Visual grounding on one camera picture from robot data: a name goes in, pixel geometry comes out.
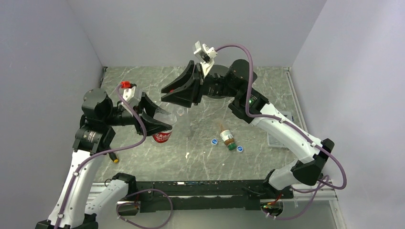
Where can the black round disc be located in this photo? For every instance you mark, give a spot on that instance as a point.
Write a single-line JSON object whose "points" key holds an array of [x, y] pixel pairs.
{"points": [[219, 70]]}

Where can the aluminium rail right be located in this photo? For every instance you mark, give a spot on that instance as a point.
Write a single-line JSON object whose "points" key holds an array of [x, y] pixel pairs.
{"points": [[300, 118]]}

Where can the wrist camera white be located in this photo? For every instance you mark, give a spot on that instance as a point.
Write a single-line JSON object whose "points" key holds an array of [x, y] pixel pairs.
{"points": [[132, 95], [206, 55]]}

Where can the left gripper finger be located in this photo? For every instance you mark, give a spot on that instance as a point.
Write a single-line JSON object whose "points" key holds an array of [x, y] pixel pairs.
{"points": [[160, 123], [147, 106]]}

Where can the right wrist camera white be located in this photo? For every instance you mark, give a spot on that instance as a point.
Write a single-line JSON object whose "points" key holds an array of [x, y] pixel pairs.
{"points": [[206, 55]]}

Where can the clear bottle white cap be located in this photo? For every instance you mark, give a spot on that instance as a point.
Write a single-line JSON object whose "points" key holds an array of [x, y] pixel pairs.
{"points": [[180, 111]]}

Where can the black base frame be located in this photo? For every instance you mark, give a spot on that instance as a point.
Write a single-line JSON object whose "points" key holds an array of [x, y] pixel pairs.
{"points": [[152, 196]]}

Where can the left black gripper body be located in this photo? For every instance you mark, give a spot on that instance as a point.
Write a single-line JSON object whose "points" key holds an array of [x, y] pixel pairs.
{"points": [[136, 120]]}

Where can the clear bottle red label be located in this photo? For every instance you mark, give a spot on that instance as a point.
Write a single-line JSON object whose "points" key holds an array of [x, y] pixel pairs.
{"points": [[162, 138]]}

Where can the clear plastic tray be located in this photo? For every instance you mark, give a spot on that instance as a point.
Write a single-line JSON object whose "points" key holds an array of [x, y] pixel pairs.
{"points": [[271, 140]]}

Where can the brown bottle green cap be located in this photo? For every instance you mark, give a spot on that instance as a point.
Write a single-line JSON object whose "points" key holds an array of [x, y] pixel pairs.
{"points": [[226, 136]]}

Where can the black yellow screwdriver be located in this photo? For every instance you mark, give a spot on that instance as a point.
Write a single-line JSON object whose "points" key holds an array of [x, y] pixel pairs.
{"points": [[114, 158]]}

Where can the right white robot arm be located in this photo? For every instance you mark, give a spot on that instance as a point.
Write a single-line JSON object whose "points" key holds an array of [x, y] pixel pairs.
{"points": [[255, 109]]}

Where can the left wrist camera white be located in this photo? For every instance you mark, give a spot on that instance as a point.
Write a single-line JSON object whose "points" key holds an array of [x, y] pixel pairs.
{"points": [[132, 95]]}

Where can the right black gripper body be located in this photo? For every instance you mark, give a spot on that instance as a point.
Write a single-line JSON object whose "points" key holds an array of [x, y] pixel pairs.
{"points": [[198, 74]]}

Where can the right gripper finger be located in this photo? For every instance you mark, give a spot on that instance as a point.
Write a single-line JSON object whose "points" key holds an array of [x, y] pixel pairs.
{"points": [[180, 96], [181, 79]]}

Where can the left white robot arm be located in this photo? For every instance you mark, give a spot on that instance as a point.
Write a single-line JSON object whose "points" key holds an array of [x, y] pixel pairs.
{"points": [[92, 142]]}

